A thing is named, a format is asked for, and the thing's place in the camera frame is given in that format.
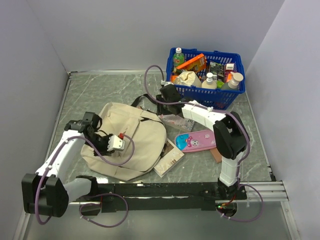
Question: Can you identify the beige canvas backpack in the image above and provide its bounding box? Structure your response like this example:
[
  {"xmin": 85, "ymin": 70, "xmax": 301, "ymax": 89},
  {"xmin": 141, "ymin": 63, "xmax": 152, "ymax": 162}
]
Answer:
[{"xmin": 80, "ymin": 102, "xmax": 167, "ymax": 181}]

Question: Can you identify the coffee cover book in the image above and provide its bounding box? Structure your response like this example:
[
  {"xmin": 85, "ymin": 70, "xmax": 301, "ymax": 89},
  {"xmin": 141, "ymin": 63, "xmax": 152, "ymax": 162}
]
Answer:
[{"xmin": 153, "ymin": 138, "xmax": 185, "ymax": 178}]

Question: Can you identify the brown leather wallet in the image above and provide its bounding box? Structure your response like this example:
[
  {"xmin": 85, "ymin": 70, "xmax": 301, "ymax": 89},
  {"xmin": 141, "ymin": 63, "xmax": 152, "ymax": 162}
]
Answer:
[{"xmin": 209, "ymin": 148, "xmax": 222, "ymax": 163}]

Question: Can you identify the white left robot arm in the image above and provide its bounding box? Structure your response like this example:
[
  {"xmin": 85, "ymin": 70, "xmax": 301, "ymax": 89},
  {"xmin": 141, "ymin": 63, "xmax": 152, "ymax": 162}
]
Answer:
[{"xmin": 21, "ymin": 112, "xmax": 124, "ymax": 217}]

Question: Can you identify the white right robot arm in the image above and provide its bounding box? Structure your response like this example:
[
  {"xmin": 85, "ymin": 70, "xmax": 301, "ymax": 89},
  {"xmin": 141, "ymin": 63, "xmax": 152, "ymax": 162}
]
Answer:
[{"xmin": 156, "ymin": 84, "xmax": 251, "ymax": 199}]

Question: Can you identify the beige crumpled paper bag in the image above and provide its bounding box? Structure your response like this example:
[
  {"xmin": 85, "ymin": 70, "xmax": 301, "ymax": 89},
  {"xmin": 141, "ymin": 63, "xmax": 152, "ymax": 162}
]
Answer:
[{"xmin": 173, "ymin": 71, "xmax": 202, "ymax": 88}]

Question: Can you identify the green tea bottle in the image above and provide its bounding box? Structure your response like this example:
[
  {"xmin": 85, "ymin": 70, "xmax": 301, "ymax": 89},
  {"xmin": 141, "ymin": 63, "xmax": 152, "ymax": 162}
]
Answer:
[{"xmin": 172, "ymin": 47, "xmax": 185, "ymax": 68}]

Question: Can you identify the cream pump bottle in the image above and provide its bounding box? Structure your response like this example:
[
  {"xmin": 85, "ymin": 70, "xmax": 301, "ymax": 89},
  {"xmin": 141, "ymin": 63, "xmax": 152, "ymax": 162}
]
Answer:
[{"xmin": 201, "ymin": 72, "xmax": 217, "ymax": 90}]

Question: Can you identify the orange snack box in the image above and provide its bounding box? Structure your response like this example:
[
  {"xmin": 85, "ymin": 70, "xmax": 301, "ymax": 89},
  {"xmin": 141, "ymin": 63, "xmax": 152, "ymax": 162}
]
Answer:
[{"xmin": 171, "ymin": 53, "xmax": 207, "ymax": 74}]

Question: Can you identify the blue plastic basket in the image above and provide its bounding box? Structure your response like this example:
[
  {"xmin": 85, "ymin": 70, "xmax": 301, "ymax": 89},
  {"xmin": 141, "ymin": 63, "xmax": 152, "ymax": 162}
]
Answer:
[{"xmin": 166, "ymin": 47, "xmax": 246, "ymax": 110}]

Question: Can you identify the dark snack packet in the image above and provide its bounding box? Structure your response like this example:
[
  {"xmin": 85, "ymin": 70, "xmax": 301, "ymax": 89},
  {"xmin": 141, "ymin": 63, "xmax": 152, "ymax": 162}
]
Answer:
[{"xmin": 208, "ymin": 61, "xmax": 225, "ymax": 82}]

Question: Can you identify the pink blue pencil case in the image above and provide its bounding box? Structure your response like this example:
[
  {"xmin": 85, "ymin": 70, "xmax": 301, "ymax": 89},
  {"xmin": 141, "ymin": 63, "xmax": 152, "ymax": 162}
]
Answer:
[{"xmin": 174, "ymin": 129, "xmax": 217, "ymax": 153}]

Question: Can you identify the grey pump bottle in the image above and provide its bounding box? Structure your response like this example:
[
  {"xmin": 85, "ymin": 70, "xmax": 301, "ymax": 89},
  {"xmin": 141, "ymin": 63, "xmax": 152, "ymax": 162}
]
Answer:
[{"xmin": 220, "ymin": 71, "xmax": 244, "ymax": 91}]

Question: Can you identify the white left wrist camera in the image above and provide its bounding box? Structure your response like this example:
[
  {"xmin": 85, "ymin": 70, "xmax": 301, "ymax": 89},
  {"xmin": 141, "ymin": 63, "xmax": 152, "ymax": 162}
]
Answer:
[{"xmin": 107, "ymin": 134, "xmax": 125, "ymax": 153}]

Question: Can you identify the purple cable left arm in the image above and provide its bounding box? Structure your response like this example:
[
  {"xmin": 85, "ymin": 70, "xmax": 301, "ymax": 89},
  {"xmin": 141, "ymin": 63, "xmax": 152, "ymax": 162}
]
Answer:
[{"xmin": 34, "ymin": 134, "xmax": 136, "ymax": 228}]

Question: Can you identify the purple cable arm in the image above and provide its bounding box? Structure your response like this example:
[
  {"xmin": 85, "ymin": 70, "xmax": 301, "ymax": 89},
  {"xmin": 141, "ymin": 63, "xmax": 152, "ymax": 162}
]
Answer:
[
  {"xmin": 34, "ymin": 134, "xmax": 136, "ymax": 228},
  {"xmin": 144, "ymin": 64, "xmax": 251, "ymax": 176}
]

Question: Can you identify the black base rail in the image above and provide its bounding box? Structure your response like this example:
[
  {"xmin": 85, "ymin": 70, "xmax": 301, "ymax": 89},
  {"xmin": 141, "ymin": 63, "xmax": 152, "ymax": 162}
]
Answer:
[{"xmin": 76, "ymin": 182, "xmax": 247, "ymax": 213}]

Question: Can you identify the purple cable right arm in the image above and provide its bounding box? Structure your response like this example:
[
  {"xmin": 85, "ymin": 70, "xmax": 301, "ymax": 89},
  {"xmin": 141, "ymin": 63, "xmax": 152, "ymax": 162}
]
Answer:
[{"xmin": 144, "ymin": 64, "xmax": 251, "ymax": 176}]

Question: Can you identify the aluminium frame rail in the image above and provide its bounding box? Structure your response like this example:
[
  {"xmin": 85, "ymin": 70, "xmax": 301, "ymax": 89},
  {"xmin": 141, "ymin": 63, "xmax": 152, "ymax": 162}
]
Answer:
[{"xmin": 68, "ymin": 181, "xmax": 288, "ymax": 206}]

